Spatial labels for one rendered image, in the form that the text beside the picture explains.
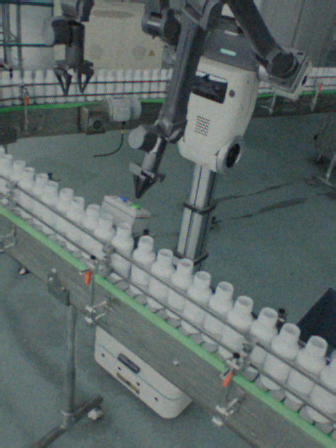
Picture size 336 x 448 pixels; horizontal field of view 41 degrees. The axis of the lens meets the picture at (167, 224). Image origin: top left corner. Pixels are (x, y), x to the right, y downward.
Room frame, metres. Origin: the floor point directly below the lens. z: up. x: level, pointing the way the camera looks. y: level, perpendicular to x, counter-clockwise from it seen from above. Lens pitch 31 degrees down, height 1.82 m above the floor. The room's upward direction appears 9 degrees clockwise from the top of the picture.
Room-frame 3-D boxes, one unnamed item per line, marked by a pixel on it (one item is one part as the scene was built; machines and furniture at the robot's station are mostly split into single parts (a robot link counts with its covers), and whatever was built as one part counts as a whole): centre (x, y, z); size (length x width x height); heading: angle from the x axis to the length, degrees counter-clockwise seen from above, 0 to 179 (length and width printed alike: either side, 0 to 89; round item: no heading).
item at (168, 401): (1.65, -0.11, 0.24); 0.68 x 0.53 x 0.41; 144
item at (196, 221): (1.66, -0.12, 0.74); 0.11 x 0.11 x 0.40; 54
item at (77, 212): (1.13, 0.27, 1.08); 0.06 x 0.06 x 0.17
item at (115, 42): (5.40, 0.97, 0.59); 1.10 x 0.62 x 1.18; 126
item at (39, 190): (1.25, 0.41, 1.08); 0.06 x 0.06 x 0.17
